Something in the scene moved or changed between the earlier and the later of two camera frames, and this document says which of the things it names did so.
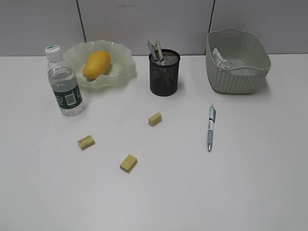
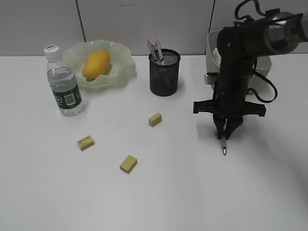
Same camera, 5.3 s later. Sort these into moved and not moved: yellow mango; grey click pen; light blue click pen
Moved: light blue click pen
Not moved: grey click pen; yellow mango
